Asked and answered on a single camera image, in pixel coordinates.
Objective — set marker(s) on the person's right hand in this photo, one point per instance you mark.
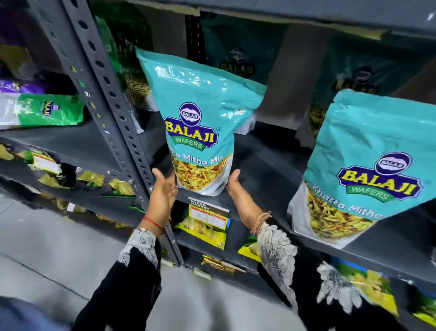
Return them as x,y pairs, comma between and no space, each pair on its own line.
242,202

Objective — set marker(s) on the person's left hand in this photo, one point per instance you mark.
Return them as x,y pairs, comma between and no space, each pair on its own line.
159,201

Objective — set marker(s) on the person's left thumb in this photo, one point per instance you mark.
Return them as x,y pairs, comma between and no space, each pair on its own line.
158,176

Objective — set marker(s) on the person's right thumb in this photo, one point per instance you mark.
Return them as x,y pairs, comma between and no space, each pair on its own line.
234,179

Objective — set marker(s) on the teal snack packet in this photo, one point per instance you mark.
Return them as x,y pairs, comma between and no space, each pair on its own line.
371,160
201,112
245,47
361,68

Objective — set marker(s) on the person's left forearm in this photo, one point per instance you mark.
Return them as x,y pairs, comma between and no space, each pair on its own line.
131,283

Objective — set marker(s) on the person's right forearm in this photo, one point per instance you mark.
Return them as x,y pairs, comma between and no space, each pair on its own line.
306,290

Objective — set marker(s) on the yellow snack packet with label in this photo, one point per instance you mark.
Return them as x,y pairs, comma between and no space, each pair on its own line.
206,223

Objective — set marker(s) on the row of yellow-green packets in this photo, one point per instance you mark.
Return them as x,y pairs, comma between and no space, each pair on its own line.
90,179

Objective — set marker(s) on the small yellow snack packet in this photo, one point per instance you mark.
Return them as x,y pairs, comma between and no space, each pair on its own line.
251,250

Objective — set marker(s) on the gold foil packet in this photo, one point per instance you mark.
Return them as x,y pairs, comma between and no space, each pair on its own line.
218,264

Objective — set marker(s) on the grey metal shelving rack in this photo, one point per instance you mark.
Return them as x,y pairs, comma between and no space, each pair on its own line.
112,102

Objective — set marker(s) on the pale shelf price tag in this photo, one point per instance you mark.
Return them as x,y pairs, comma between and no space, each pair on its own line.
202,274

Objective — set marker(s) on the dark green snack packet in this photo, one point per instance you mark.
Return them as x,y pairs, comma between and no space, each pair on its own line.
129,44

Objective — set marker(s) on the green and white snack packet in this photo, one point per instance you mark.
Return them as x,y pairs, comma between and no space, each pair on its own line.
41,109

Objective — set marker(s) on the purple snack packet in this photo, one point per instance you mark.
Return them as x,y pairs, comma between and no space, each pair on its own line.
18,87

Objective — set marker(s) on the green and yellow snack packet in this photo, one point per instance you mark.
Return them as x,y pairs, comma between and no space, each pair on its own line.
425,308
369,284

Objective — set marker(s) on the person's blue clothing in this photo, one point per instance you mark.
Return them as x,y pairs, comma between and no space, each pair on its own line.
27,315

